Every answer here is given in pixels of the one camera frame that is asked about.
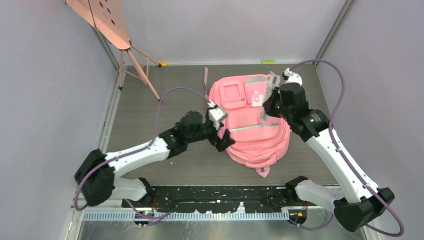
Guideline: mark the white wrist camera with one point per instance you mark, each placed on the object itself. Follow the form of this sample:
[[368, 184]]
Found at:
[[291, 77], [216, 114]]

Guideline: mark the white oval tag card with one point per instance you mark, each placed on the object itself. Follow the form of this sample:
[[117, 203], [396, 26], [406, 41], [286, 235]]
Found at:
[[270, 94]]

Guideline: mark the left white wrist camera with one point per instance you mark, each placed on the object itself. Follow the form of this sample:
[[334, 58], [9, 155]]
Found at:
[[216, 114]]

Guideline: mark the pink tripod stand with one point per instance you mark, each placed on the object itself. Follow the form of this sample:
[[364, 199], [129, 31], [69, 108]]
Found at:
[[107, 17]]

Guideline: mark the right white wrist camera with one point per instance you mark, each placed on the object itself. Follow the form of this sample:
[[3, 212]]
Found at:
[[291, 77]]

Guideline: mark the pink student backpack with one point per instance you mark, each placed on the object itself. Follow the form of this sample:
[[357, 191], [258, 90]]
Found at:
[[260, 141]]

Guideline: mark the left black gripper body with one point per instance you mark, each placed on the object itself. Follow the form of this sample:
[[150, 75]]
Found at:
[[207, 131]]

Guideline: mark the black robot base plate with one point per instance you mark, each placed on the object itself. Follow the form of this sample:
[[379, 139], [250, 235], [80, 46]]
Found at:
[[216, 199]]

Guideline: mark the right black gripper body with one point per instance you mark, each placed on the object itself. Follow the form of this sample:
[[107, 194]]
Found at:
[[274, 107]]

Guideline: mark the green tape marker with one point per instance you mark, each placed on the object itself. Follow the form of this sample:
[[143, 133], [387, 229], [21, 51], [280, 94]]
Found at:
[[268, 62]]

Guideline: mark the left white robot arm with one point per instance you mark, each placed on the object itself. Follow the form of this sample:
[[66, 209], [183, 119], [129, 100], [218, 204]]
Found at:
[[100, 175]]

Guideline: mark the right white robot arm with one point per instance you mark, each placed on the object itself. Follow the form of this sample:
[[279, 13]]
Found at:
[[360, 199]]

